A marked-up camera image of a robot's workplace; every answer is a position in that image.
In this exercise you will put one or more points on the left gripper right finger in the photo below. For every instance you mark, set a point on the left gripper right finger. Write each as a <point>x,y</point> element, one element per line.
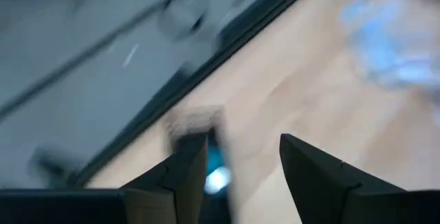
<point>319,189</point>

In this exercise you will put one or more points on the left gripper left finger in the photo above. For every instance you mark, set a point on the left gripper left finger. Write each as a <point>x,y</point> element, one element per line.
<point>182,182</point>

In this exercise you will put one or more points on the teal mouthwash bottle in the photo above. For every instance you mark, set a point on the teal mouthwash bottle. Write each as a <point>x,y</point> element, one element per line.
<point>216,179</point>

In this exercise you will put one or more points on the clear blue plastic packet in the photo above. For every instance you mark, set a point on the clear blue plastic packet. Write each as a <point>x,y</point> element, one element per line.
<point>385,45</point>

